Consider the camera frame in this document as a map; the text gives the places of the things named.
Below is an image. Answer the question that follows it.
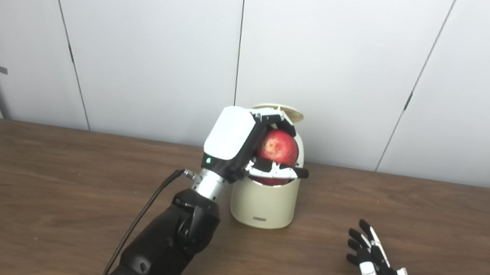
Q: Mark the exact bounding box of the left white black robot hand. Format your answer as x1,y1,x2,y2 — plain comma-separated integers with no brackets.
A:
198,99,319,196

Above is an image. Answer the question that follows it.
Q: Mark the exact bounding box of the red apple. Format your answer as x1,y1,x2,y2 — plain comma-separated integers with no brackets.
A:
251,127,303,190

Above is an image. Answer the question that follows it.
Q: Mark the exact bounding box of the cream round bin lid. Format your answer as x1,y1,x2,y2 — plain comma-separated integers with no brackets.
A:
251,101,305,123

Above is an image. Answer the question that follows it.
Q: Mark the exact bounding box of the cream-colored round bin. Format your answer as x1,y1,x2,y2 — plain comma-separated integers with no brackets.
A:
227,100,313,234

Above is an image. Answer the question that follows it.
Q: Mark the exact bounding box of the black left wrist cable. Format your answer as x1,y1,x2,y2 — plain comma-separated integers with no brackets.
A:
98,158,203,275

